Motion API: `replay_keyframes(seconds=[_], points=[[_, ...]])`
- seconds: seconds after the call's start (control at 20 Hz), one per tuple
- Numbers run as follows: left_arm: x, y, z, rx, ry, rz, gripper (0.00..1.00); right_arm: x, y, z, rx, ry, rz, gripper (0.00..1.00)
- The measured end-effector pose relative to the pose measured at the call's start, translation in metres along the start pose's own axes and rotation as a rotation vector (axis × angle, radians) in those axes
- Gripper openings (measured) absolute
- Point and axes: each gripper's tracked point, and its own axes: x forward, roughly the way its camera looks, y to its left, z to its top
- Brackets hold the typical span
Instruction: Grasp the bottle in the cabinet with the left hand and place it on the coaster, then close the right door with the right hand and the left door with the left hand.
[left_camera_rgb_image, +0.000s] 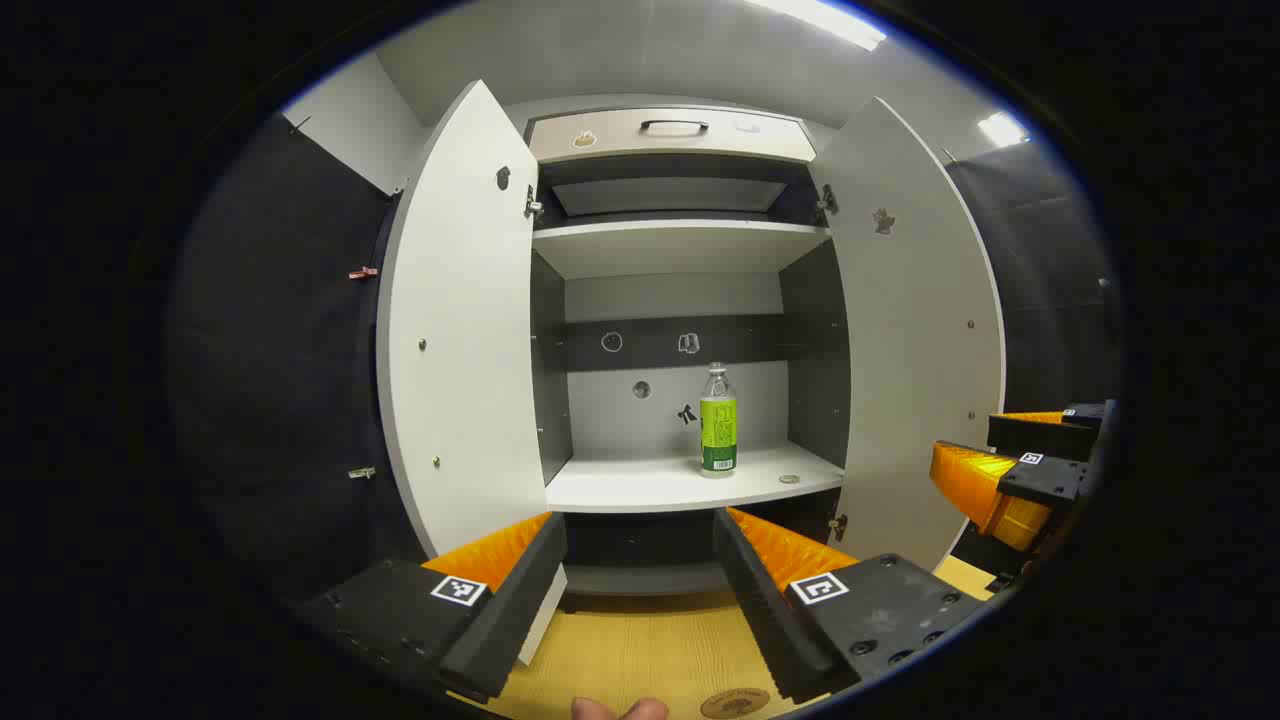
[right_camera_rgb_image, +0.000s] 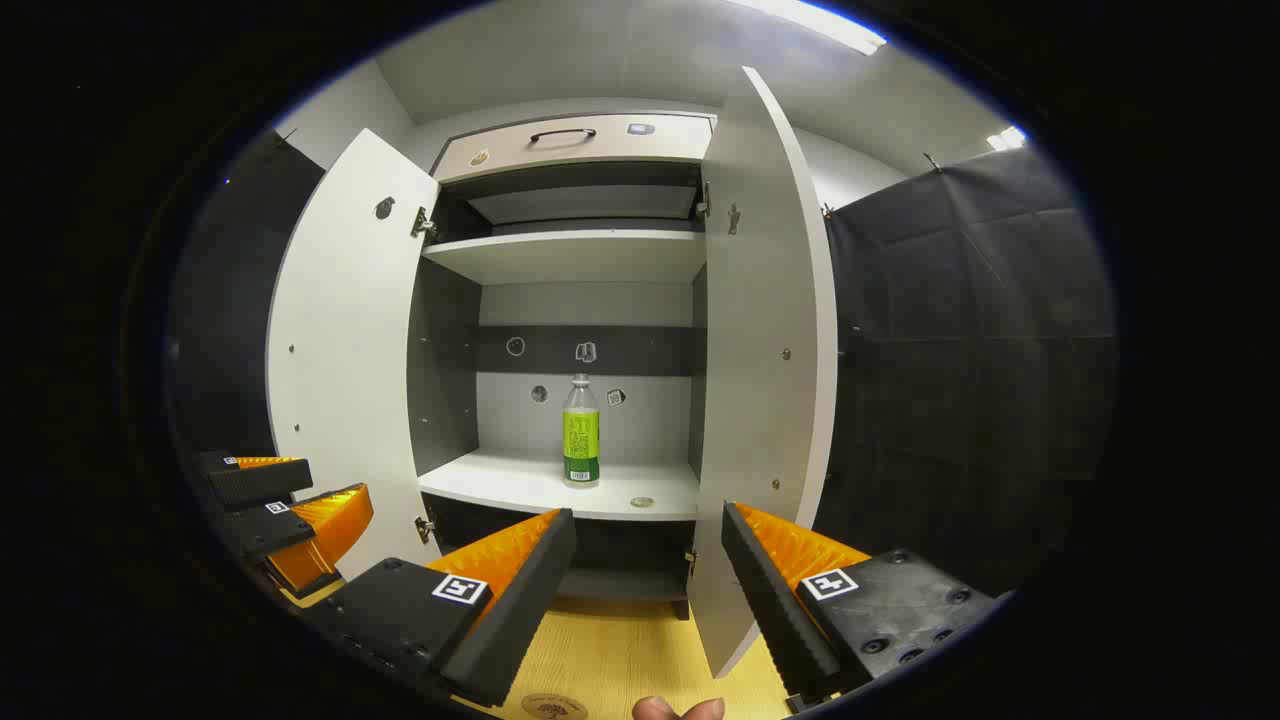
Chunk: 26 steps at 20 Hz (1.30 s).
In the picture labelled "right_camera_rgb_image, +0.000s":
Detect grey cabinet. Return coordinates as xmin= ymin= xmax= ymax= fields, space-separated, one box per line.
xmin=405 ymin=110 xmax=723 ymax=621

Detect grey cabinet drawer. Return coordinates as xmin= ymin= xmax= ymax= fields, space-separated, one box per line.
xmin=432 ymin=112 xmax=717 ymax=185

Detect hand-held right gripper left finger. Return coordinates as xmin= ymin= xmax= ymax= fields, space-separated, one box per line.
xmin=300 ymin=508 xmax=578 ymax=709

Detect grey cabinet door box stickers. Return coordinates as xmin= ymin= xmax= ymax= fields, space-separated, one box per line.
xmin=688 ymin=65 xmax=839 ymax=679

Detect green label plastic bottle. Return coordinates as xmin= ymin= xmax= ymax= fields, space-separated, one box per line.
xmin=562 ymin=374 xmax=602 ymax=489

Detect black backdrop cloth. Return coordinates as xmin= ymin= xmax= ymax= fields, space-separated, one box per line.
xmin=170 ymin=130 xmax=1119 ymax=601

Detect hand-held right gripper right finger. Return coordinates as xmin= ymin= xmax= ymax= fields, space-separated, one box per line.
xmin=721 ymin=501 xmax=1001 ymax=713

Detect white cabinet shelf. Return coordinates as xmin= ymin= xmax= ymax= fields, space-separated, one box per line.
xmin=418 ymin=450 xmax=701 ymax=522
xmin=422 ymin=230 xmax=707 ymax=287

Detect grey cabinet door checkered sticker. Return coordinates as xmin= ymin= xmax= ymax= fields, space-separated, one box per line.
xmin=265 ymin=128 xmax=441 ymax=583

